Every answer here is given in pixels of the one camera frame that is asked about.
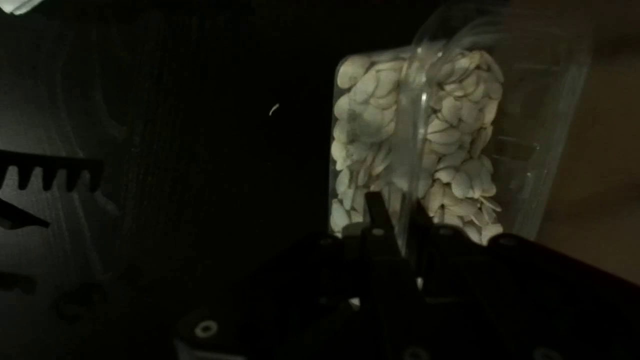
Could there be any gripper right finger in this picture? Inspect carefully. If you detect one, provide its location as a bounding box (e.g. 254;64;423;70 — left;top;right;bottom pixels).
406;199;640;360

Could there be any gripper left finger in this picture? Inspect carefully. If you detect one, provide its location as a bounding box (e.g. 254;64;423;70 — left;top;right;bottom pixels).
173;191;420;360

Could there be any clear plastic lunchbox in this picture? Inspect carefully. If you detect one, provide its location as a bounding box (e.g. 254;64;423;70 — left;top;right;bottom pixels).
327;7;595;247

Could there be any heap of pumpkin seeds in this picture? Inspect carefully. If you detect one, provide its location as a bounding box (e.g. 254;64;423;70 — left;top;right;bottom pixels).
330;50;505;246

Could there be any black toothed plastic piece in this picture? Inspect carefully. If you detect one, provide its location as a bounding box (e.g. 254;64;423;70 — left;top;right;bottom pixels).
0;149;104;195

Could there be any white object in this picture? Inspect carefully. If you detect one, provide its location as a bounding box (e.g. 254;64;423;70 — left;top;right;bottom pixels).
0;0;45;16

